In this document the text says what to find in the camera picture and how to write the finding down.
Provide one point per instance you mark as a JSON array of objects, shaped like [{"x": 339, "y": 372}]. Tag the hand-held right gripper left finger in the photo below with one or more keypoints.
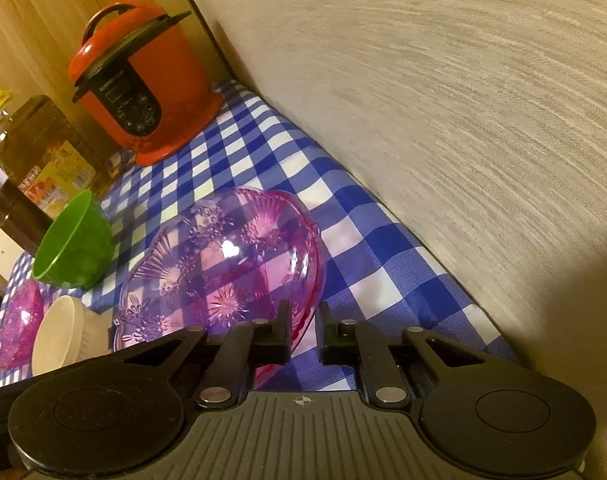
[{"x": 284, "y": 335}]

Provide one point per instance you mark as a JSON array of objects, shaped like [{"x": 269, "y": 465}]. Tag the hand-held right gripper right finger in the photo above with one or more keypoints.
[{"x": 326, "y": 335}]

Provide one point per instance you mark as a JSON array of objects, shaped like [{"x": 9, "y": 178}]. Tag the large purple glass bowl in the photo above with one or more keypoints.
[{"x": 233, "y": 250}]

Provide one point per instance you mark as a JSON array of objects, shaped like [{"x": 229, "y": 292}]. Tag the green plastic bowl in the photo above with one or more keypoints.
[{"x": 83, "y": 250}]

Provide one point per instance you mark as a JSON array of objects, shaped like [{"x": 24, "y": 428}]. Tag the blue white checkered tablecloth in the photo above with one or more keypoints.
[{"x": 383, "y": 270}]

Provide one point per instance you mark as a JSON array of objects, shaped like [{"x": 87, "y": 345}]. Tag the cream ceramic bowl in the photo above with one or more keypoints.
[{"x": 63, "y": 330}]

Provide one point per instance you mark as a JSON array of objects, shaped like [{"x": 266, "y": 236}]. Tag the small purple glass dish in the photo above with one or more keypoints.
[{"x": 18, "y": 320}]

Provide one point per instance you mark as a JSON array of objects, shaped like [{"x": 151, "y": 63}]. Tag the dark brown canister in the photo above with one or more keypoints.
[{"x": 18, "y": 215}]

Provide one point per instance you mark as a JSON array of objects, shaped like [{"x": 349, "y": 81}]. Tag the red electric pressure cooker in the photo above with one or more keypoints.
[{"x": 148, "y": 60}]

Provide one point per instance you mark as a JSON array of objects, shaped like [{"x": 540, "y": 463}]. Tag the cooking oil bottle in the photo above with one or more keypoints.
[{"x": 38, "y": 135}]

